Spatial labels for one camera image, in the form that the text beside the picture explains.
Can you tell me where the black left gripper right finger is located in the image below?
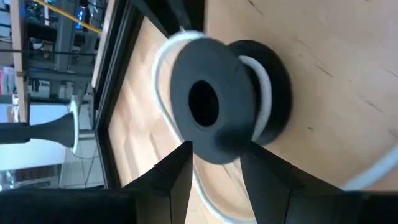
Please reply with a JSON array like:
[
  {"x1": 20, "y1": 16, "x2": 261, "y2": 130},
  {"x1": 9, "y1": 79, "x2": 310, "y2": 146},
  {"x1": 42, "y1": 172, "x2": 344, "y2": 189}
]
[{"x1": 240, "y1": 141, "x2": 398, "y2": 224}]

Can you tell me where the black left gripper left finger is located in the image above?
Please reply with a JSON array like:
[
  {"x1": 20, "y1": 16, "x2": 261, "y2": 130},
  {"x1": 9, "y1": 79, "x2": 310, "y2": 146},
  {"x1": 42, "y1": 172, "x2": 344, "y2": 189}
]
[{"x1": 0, "y1": 141, "x2": 194, "y2": 224}]

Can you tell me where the thick white cord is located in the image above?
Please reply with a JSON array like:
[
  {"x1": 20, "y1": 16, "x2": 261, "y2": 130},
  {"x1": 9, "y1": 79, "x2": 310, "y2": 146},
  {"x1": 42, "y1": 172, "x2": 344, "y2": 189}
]
[{"x1": 151, "y1": 30, "x2": 398, "y2": 224}]

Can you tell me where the white lamp base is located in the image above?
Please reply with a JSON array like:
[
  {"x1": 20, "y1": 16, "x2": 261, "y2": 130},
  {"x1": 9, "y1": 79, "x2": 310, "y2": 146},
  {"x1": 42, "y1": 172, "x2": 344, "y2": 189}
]
[{"x1": 67, "y1": 95, "x2": 81, "y2": 155}]

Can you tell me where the yellow floor cable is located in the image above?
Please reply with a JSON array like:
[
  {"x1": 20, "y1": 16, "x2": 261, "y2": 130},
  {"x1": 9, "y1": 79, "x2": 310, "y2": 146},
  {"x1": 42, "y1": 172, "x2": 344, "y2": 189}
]
[{"x1": 32, "y1": 0, "x2": 103, "y2": 35}]

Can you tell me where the black plastic wire spool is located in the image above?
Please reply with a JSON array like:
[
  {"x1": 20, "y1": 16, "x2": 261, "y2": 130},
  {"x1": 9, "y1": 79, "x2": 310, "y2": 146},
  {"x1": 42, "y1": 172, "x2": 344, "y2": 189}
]
[{"x1": 169, "y1": 37, "x2": 293, "y2": 166}]

